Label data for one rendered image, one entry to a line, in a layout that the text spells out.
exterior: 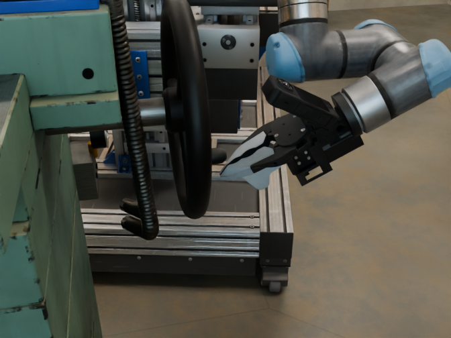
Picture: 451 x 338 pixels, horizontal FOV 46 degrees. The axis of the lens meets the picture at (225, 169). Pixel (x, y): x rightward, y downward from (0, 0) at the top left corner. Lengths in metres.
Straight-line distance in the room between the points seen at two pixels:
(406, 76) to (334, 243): 1.08
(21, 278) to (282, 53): 0.47
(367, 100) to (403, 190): 1.36
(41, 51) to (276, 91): 0.30
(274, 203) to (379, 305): 0.41
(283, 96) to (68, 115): 0.28
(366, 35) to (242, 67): 0.41
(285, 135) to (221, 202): 0.83
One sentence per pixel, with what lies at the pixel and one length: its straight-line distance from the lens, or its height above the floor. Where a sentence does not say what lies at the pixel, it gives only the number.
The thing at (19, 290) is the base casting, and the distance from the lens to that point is 0.57.
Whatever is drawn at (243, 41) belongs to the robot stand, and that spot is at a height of 0.75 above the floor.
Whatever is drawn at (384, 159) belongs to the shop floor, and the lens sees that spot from 2.30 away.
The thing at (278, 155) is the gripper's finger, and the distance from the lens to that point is 0.75.
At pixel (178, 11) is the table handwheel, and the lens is 0.62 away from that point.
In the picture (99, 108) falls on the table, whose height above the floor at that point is 0.86.
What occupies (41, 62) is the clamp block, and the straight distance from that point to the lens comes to 0.60.
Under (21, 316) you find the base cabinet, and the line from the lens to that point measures 0.59.
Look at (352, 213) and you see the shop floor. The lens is 1.94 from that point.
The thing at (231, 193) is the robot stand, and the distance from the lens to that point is 1.61.
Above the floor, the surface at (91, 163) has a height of 0.62.
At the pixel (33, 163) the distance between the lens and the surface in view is 0.59.
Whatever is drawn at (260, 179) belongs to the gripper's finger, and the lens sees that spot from 0.79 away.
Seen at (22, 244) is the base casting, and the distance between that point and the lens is 0.53.
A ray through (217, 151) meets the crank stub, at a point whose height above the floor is 0.72.
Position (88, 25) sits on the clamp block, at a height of 0.95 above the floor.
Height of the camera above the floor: 1.10
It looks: 31 degrees down
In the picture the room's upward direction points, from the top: straight up
